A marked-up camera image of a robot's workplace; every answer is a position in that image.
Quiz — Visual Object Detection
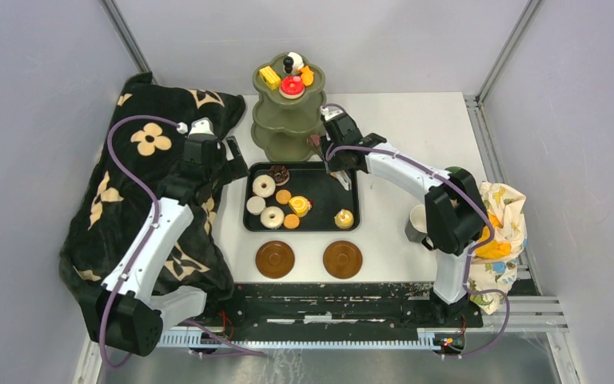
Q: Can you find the steel tongs white handle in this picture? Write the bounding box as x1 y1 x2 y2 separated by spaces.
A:
310 135 352 191

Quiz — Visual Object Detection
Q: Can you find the white glazed donut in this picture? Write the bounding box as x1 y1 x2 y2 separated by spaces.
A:
260 206 285 230
252 174 276 198

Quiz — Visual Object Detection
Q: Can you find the chocolate sprinkle donut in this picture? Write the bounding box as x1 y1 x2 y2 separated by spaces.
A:
268 165 290 186

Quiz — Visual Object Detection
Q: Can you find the yellow cream cupcake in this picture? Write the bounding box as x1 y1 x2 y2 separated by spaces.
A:
334 209 354 230

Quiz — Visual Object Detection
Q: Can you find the yellow swirl roll cake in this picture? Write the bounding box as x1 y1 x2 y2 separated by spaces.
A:
288 196 312 218

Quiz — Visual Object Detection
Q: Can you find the orange fish-shaped pastry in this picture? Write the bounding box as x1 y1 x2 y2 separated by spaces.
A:
298 65 314 87

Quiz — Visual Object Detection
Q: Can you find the red glazed donut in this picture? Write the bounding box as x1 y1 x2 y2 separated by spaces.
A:
278 75 305 100

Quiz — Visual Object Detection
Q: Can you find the yellow layered cake slice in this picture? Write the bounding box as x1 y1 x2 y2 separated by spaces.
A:
258 66 282 90

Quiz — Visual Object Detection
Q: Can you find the white cake block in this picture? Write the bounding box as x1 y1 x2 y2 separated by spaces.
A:
283 52 305 74

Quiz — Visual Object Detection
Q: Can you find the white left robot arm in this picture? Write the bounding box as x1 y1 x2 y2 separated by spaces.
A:
79 117 249 367

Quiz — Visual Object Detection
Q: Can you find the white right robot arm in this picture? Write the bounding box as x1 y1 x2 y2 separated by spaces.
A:
319 103 490 326

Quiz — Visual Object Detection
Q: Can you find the pink round donut base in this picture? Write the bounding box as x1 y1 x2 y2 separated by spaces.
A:
307 134 321 149

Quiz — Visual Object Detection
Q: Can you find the white round cake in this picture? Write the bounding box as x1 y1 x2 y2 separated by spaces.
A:
245 196 266 216

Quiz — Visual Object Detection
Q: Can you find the black rectangular tray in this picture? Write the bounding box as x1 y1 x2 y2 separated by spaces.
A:
242 162 361 232

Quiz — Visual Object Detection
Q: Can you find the round tan biscuit upper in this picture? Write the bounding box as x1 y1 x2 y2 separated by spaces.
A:
275 189 293 205

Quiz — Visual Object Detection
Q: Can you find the round tan biscuit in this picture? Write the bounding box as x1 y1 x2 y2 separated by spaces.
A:
275 189 293 205
283 214 301 230

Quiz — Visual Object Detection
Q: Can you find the black floral plush blanket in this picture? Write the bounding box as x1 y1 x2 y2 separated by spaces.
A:
58 71 248 312

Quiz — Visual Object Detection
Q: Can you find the round tan biscuit lower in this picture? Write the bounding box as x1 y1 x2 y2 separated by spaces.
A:
283 214 301 230

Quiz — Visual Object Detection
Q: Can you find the green three-tier serving stand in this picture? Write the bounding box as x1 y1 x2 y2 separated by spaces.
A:
251 51 327 162

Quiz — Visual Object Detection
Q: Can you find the brown wooden coaster left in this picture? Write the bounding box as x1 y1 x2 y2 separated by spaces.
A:
255 241 295 279

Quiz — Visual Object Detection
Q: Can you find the brown wooden coaster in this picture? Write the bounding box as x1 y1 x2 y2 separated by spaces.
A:
255 241 295 279
323 240 363 279

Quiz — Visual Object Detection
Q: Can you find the grey mug white inside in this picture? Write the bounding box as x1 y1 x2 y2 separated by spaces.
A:
405 204 434 250

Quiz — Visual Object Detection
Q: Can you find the brown wooden coaster right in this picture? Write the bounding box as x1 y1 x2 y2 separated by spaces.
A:
323 240 363 279

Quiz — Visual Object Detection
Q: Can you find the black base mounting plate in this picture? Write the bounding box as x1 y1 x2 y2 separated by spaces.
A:
197 282 484 328

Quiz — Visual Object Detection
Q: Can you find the patterned white yellow cloth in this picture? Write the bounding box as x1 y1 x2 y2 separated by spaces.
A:
468 182 527 314

